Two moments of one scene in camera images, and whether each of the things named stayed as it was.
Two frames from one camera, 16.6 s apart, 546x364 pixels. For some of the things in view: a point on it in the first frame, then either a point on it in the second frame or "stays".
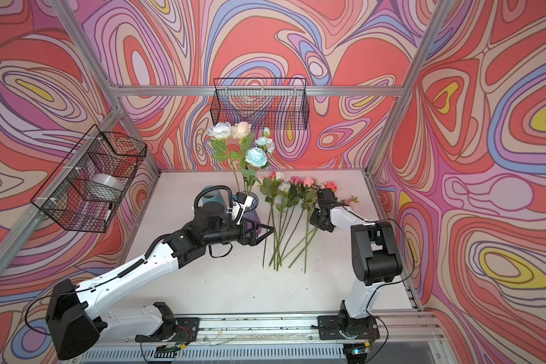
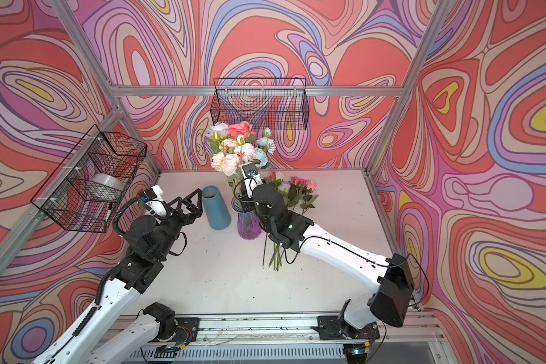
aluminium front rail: [400, 327] stays
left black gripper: [251, 240] → [189, 218]
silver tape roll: [109, 180] stays
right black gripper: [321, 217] → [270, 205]
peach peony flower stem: [351, 199] → [228, 164]
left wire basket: [83, 192] stays
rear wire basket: [277, 103] stays
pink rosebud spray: [296, 204] → [240, 130]
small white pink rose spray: [274, 188] stays
